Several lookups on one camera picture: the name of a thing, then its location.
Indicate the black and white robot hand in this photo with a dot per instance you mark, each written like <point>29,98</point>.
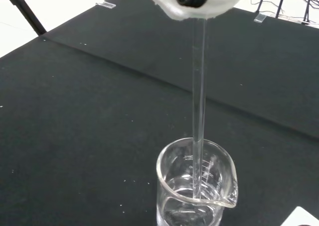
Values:
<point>204,4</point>

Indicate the white test tube rack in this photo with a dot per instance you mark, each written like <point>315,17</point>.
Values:
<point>302,217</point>

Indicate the clear plastic clip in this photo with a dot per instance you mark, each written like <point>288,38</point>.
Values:
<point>106,4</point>
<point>259,18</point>

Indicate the black tripod stand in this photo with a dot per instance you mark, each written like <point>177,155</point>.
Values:
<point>286,1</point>

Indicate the black bench cloth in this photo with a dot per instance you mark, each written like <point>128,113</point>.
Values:
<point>99,111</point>

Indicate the black tripod leg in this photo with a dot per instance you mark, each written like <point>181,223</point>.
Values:
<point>22,9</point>

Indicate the clear glass beaker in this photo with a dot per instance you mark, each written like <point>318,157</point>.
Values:
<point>197,186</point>

